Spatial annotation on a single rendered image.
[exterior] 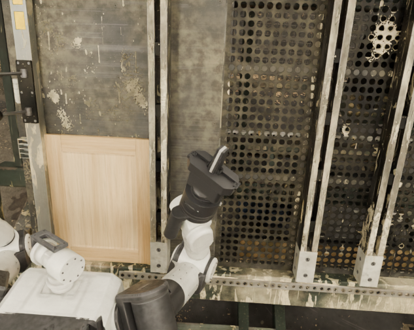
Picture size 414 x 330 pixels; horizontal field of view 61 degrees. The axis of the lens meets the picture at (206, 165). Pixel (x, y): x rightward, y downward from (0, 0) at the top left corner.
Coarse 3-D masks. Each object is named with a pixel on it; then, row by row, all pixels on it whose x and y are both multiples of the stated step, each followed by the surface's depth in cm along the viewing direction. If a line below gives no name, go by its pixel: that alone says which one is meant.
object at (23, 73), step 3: (21, 69) 109; (24, 69) 109; (3, 72) 105; (6, 72) 106; (9, 72) 106; (12, 72) 107; (15, 72) 108; (18, 72) 109; (21, 72) 109; (24, 72) 109; (0, 75) 104; (3, 75) 105; (6, 75) 106; (21, 75) 110; (24, 75) 110; (27, 75) 110
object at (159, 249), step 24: (168, 0) 101; (168, 24) 103; (168, 48) 105; (168, 72) 108; (168, 96) 110; (168, 120) 113; (168, 144) 115; (168, 168) 118; (168, 192) 121; (168, 216) 124; (168, 240) 126; (168, 264) 130
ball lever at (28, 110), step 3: (27, 108) 113; (30, 108) 113; (0, 111) 105; (15, 111) 110; (18, 111) 111; (21, 111) 112; (24, 111) 112; (27, 111) 113; (30, 111) 113; (0, 114) 105; (3, 114) 107; (6, 114) 108; (9, 114) 109; (12, 114) 109; (15, 114) 110; (27, 114) 113; (30, 114) 114; (0, 117) 105
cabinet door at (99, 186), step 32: (64, 160) 122; (96, 160) 122; (128, 160) 121; (64, 192) 126; (96, 192) 126; (128, 192) 125; (64, 224) 130; (96, 224) 129; (128, 224) 129; (96, 256) 133; (128, 256) 133
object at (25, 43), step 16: (32, 16) 109; (16, 32) 108; (32, 32) 109; (16, 48) 109; (32, 48) 110; (32, 64) 110; (32, 128) 117; (32, 144) 119; (32, 160) 120; (32, 176) 122; (48, 192) 125; (48, 208) 126; (48, 224) 128
